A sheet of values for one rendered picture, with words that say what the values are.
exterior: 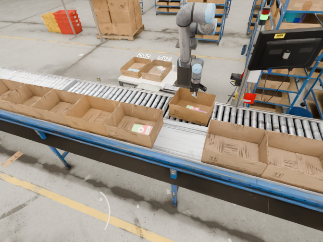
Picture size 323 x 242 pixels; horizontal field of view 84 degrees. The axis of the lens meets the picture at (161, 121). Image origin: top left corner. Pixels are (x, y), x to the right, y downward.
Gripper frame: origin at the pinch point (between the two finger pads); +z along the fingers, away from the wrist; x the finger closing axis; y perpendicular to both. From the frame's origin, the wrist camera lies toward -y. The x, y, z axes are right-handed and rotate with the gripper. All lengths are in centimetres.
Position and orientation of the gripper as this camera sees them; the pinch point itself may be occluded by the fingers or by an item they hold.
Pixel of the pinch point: (196, 96)
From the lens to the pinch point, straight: 195.9
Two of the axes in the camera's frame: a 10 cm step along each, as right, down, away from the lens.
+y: -9.4, -2.0, 2.8
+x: -3.3, 7.5, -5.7
